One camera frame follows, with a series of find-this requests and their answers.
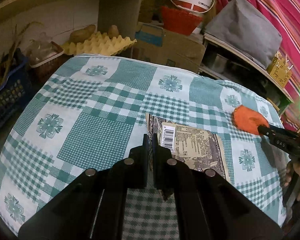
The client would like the dark blue plastic crate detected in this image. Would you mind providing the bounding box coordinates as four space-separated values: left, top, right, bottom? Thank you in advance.
0 48 31 128

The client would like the printed paper packet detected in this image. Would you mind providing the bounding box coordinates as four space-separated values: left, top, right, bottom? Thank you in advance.
145 113 230 181

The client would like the cardboard box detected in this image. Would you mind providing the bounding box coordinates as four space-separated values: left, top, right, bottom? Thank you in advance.
132 22 205 73

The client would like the small red basket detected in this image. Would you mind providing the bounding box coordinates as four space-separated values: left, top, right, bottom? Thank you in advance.
26 40 64 82

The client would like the low wooden cabinet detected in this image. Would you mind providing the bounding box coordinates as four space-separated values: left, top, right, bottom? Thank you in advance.
199 34 294 116

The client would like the orange plastic wrapper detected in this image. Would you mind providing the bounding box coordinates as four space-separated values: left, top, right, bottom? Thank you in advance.
232 105 270 135

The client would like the green checkered tablecloth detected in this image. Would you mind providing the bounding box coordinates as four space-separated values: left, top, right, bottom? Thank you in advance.
0 54 288 236

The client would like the yellow utensil basket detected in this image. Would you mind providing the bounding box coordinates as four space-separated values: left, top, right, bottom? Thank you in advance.
267 51 293 88

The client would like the red plastic basket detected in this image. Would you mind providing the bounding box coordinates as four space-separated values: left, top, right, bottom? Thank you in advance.
160 6 202 36

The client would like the grey fabric cover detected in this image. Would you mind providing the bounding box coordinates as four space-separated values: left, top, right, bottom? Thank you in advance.
205 0 282 69

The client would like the yellow egg tray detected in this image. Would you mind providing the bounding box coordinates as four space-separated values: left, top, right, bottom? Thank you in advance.
61 31 137 56

